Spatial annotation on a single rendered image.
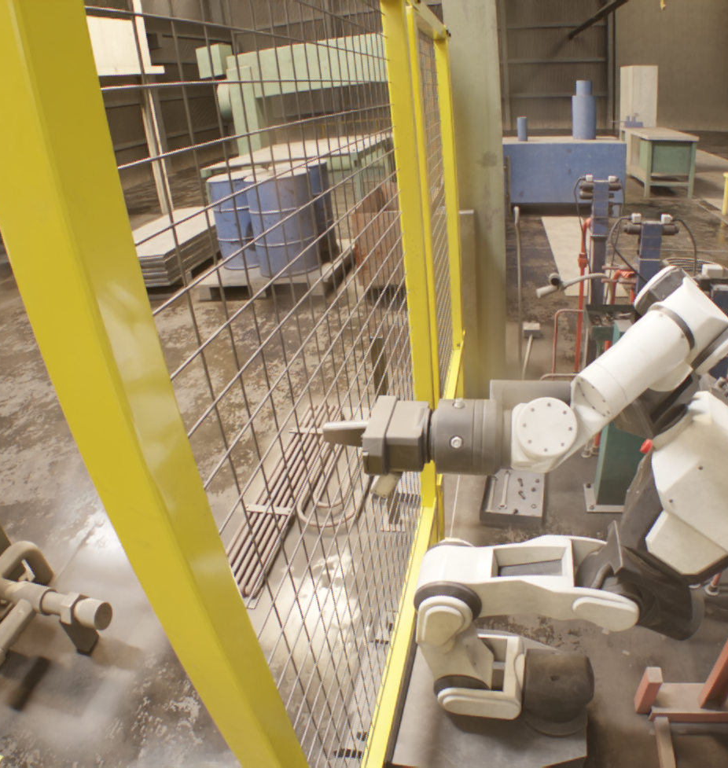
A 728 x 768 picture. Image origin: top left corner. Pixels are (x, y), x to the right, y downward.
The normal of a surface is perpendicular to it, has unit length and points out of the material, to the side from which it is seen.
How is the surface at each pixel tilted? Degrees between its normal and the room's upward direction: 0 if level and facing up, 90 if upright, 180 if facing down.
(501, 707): 90
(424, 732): 0
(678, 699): 0
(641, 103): 90
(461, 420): 31
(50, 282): 90
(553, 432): 44
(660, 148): 90
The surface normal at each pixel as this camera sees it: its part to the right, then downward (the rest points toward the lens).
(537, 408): -0.22, -0.29
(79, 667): -0.11, -0.87
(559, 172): -0.22, 0.49
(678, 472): -0.87, -0.20
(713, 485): -0.48, 0.35
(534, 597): -0.58, 0.55
